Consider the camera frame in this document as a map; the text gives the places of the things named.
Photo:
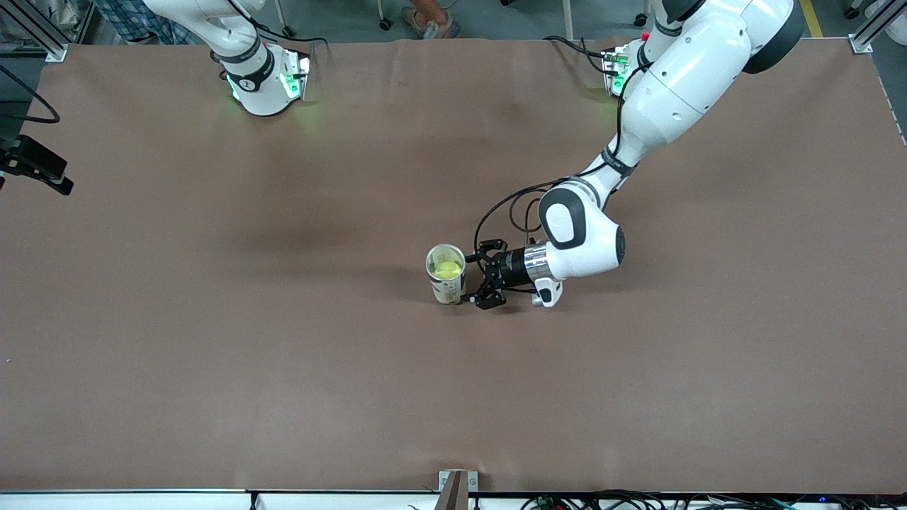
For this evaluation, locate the grey metal mount bracket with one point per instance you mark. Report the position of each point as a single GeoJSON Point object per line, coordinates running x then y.
{"type": "Point", "coordinates": [457, 489]}

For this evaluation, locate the white table edge rail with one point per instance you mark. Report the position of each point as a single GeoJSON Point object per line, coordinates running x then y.
{"type": "Point", "coordinates": [142, 501]}

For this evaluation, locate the blue white tennis ball can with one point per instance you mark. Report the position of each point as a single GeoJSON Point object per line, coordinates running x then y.
{"type": "Point", "coordinates": [446, 292]}

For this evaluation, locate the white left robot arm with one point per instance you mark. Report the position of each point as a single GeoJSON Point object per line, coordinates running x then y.
{"type": "Point", "coordinates": [680, 92]}

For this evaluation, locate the yellow tennis ball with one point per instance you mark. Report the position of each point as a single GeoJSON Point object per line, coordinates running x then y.
{"type": "Point", "coordinates": [448, 270]}

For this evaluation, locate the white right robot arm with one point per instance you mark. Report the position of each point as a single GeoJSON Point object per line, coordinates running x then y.
{"type": "Point", "coordinates": [255, 85]}

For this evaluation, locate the person's sandalled foot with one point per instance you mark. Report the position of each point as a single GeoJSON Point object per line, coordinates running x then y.
{"type": "Point", "coordinates": [432, 27]}

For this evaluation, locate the aluminium frame profile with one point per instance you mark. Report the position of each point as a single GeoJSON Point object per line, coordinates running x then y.
{"type": "Point", "coordinates": [42, 39]}
{"type": "Point", "coordinates": [868, 35]}

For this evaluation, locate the white stand leg with caster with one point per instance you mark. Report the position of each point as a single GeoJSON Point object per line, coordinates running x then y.
{"type": "Point", "coordinates": [288, 30]}

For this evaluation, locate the blue plaid cloth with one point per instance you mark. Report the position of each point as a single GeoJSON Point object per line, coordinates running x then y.
{"type": "Point", "coordinates": [142, 18]}

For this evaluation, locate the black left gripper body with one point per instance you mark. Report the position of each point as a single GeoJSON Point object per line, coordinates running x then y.
{"type": "Point", "coordinates": [511, 268]}

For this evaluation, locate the white pole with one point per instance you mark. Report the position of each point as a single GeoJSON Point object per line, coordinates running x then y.
{"type": "Point", "coordinates": [568, 18]}

